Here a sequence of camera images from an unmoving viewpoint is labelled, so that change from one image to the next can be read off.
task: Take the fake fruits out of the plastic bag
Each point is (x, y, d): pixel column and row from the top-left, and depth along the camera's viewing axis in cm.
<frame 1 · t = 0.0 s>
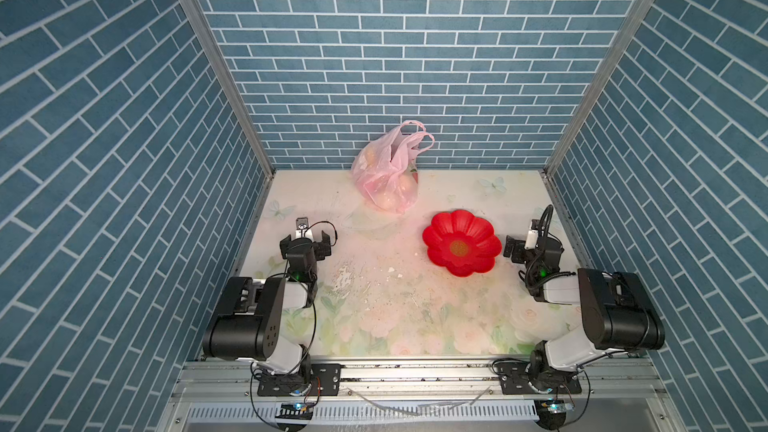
left hand: (308, 232, 93), fingers open
right hand: (523, 235, 95), fingers open
pink plastic bag: (383, 166, 104), point 16 cm above the table
red flower-shaped plate: (461, 243, 101), on the table

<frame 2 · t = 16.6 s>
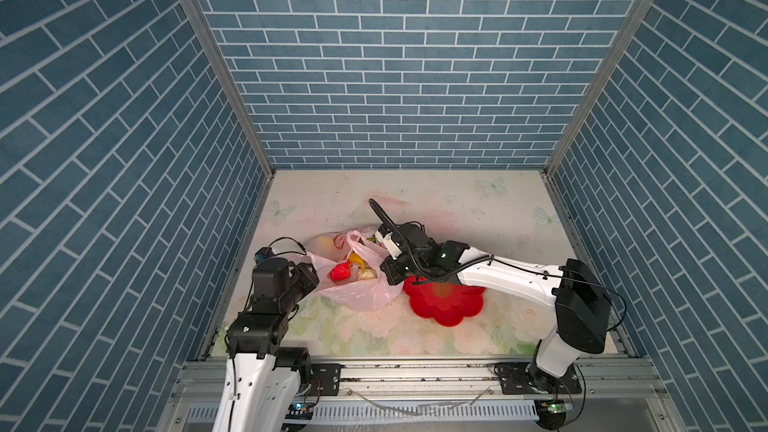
left hand: (313, 267, 75), fingers open
right hand: (376, 264, 80), fingers closed
red flower-shaped plate: (445, 302, 90), on the table
yellow fake pepper: (354, 258, 79), point 18 cm above the table
beige fake bun: (369, 274, 87), point 7 cm above the table
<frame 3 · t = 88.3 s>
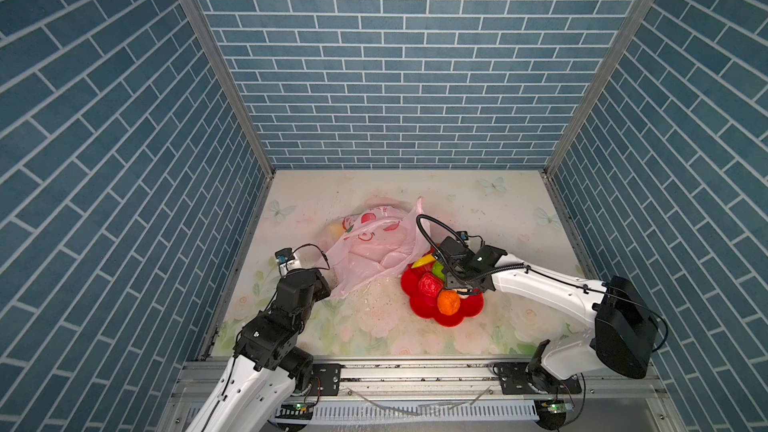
left hand: (322, 269, 77), fingers closed
right hand: (453, 273, 85), fingers open
pink plastic bag: (370, 245, 103), on the table
yellow fake pepper: (421, 262, 91), point 6 cm above the table
orange fake tangerine: (448, 301, 82), point 7 cm above the table
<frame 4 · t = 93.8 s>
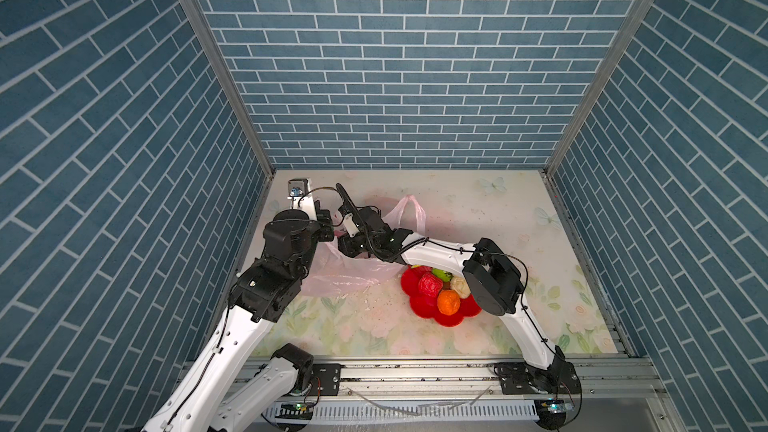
left hand: (321, 201, 67), fingers closed
right hand: (332, 239, 88), fingers open
